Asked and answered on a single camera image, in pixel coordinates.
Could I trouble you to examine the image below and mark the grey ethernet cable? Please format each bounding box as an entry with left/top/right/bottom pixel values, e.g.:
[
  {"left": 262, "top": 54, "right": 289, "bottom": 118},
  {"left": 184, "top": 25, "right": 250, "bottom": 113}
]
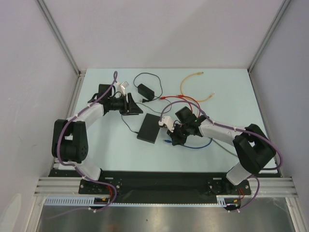
[{"left": 212, "top": 139, "right": 239, "bottom": 157}]

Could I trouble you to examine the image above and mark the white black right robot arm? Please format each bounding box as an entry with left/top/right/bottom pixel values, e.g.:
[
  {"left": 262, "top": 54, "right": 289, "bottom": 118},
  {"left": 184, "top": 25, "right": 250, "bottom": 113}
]
[{"left": 167, "top": 107, "right": 276, "bottom": 194}]

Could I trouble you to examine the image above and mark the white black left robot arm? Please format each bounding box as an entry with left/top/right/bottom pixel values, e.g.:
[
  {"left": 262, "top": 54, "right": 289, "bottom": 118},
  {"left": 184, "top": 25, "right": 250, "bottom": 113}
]
[{"left": 52, "top": 84, "right": 143, "bottom": 193}]

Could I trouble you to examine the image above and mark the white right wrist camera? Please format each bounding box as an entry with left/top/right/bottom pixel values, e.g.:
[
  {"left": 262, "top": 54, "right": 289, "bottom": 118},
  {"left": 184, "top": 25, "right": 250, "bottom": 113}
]
[{"left": 158, "top": 116, "right": 175, "bottom": 132}]

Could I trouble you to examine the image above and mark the blue ethernet cable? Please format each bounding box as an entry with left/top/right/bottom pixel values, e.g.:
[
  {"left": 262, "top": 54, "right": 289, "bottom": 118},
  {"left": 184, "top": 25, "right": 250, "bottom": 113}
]
[{"left": 163, "top": 137, "right": 213, "bottom": 149}]

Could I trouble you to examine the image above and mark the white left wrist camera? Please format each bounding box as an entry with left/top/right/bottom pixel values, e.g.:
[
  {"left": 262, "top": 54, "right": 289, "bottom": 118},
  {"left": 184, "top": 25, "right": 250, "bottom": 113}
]
[{"left": 116, "top": 81, "right": 129, "bottom": 95}]

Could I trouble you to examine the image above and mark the aluminium frame post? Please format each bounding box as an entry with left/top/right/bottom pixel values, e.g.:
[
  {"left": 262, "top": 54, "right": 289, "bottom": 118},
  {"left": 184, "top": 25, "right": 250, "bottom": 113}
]
[
  {"left": 35, "top": 0, "right": 85, "bottom": 78},
  {"left": 247, "top": 0, "right": 293, "bottom": 75}
]

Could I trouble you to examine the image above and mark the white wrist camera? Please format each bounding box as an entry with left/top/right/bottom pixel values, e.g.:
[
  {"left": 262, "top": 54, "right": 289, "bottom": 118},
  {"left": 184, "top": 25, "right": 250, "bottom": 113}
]
[
  {"left": 158, "top": 116, "right": 175, "bottom": 132},
  {"left": 116, "top": 81, "right": 129, "bottom": 95}
]

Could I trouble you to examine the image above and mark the red ethernet cable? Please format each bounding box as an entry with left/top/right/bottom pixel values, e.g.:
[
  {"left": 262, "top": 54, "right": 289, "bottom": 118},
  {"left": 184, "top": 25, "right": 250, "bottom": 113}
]
[
  {"left": 159, "top": 96, "right": 202, "bottom": 116},
  {"left": 177, "top": 94, "right": 201, "bottom": 116}
]

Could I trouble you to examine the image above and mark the right aluminium frame post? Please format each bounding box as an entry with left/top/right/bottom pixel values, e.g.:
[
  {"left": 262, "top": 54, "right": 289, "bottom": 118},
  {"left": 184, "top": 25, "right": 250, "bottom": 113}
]
[{"left": 247, "top": 0, "right": 293, "bottom": 75}]

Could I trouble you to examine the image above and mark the black network switch box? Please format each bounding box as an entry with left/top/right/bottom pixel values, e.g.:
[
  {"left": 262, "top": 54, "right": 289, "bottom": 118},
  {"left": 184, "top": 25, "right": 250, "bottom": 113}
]
[{"left": 137, "top": 113, "right": 160, "bottom": 144}]

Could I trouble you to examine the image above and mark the white slotted cable duct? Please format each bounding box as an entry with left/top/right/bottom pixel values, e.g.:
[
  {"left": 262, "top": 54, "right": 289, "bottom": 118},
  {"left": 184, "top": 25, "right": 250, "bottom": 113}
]
[{"left": 44, "top": 196, "right": 239, "bottom": 207}]

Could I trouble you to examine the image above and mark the aluminium front frame rail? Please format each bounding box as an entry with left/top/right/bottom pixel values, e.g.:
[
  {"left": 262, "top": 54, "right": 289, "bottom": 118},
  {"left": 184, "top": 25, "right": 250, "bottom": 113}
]
[{"left": 34, "top": 177, "right": 298, "bottom": 198}]

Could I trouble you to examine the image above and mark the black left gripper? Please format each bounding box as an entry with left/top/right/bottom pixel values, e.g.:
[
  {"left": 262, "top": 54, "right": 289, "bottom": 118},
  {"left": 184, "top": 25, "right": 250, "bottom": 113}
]
[{"left": 108, "top": 93, "right": 143, "bottom": 116}]

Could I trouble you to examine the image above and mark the left aluminium frame post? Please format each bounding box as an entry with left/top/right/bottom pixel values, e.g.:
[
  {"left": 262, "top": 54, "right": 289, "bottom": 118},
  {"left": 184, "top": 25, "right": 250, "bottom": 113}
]
[{"left": 35, "top": 0, "right": 85, "bottom": 78}]

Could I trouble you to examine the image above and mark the yellow ethernet cable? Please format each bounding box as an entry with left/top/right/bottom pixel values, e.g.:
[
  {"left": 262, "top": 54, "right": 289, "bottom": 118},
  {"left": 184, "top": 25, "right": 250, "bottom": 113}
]
[{"left": 180, "top": 71, "right": 216, "bottom": 102}]

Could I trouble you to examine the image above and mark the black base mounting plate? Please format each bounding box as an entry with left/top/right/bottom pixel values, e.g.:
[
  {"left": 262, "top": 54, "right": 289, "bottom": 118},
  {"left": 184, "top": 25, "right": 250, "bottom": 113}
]
[{"left": 48, "top": 169, "right": 283, "bottom": 205}]

